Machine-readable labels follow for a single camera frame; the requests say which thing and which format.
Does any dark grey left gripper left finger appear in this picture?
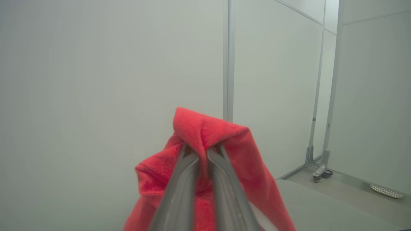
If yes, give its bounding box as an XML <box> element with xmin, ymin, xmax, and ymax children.
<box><xmin>149</xmin><ymin>144</ymin><xmax>200</xmax><ymax>231</ymax></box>

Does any red Bulls 23 jersey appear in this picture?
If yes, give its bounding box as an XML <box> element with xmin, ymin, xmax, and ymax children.
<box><xmin>124</xmin><ymin>107</ymin><xmax>296</xmax><ymax>231</ymax></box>

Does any white perforated plastic object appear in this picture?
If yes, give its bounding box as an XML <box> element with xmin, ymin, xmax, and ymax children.
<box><xmin>369</xmin><ymin>184</ymin><xmax>406</xmax><ymax>199</ymax></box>

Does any grey partition post with caster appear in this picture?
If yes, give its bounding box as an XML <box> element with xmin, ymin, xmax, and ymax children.
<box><xmin>312</xmin><ymin>0</ymin><xmax>343</xmax><ymax>183</ymax></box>

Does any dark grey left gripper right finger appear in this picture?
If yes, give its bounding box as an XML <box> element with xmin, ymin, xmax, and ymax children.
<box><xmin>207</xmin><ymin>144</ymin><xmax>261</xmax><ymax>231</ymax></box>

